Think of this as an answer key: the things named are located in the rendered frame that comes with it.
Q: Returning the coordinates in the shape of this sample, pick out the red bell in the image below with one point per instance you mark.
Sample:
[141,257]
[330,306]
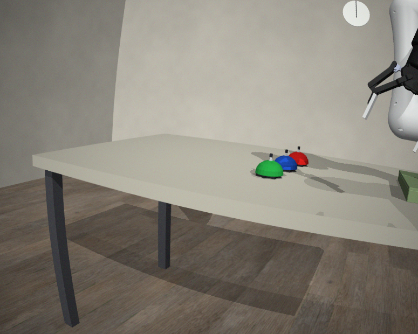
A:
[300,158]

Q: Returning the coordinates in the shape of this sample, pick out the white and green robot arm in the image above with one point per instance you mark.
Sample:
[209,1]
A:
[403,110]

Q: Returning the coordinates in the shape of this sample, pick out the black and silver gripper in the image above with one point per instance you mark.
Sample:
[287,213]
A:
[409,79]

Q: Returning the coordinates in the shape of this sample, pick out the blue dome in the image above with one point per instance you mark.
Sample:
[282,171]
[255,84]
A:
[288,163]

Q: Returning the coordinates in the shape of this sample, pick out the green bell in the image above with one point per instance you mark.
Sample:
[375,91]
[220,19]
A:
[269,168]

